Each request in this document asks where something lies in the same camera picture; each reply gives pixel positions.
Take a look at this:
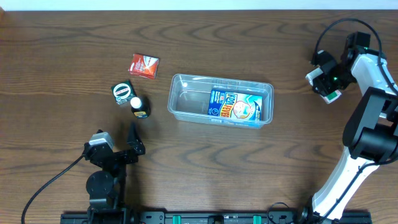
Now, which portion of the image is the white green Panadol box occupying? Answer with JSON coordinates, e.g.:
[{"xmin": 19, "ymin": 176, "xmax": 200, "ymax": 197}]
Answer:
[{"xmin": 305, "ymin": 68, "xmax": 341, "ymax": 104}]

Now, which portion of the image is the red orange medicine box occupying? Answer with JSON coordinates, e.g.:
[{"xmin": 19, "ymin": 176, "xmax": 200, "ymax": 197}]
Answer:
[{"xmin": 128, "ymin": 54, "xmax": 159, "ymax": 80}]

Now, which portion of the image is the blue Kool Fever box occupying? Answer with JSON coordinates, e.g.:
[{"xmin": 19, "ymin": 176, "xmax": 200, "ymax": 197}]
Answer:
[{"xmin": 208, "ymin": 90, "xmax": 263, "ymax": 122}]

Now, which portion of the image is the clear plastic container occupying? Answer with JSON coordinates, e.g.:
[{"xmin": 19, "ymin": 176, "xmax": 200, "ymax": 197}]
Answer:
[{"xmin": 168, "ymin": 73, "xmax": 274, "ymax": 129}]

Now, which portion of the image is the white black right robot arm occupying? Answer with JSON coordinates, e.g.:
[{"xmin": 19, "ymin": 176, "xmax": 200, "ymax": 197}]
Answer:
[{"xmin": 297, "ymin": 32, "xmax": 397, "ymax": 223}]

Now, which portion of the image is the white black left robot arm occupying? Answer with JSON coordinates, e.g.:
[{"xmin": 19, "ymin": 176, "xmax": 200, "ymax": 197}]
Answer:
[{"xmin": 82, "ymin": 123, "xmax": 146, "ymax": 224}]

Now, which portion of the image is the dark bottle white cap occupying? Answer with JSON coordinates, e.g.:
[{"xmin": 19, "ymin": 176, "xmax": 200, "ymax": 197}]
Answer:
[{"xmin": 130, "ymin": 96, "xmax": 150, "ymax": 118}]

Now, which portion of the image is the dark green round-logo box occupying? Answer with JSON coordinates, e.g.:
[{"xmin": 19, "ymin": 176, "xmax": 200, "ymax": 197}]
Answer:
[{"xmin": 111, "ymin": 80, "xmax": 137, "ymax": 105}]

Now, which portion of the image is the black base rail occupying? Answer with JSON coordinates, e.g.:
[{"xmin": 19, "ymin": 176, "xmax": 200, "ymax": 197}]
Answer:
[{"xmin": 60, "ymin": 210, "xmax": 373, "ymax": 224}]

